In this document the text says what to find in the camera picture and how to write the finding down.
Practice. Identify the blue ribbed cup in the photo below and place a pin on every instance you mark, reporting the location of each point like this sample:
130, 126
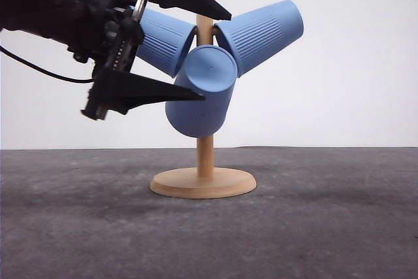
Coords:
165, 40
252, 36
209, 70

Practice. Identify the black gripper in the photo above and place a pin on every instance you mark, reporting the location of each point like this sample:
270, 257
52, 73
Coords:
106, 33

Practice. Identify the black cable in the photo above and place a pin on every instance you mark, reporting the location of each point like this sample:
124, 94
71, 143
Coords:
64, 78

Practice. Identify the wooden mug tree stand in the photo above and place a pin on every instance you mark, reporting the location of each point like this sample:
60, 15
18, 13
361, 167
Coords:
205, 181

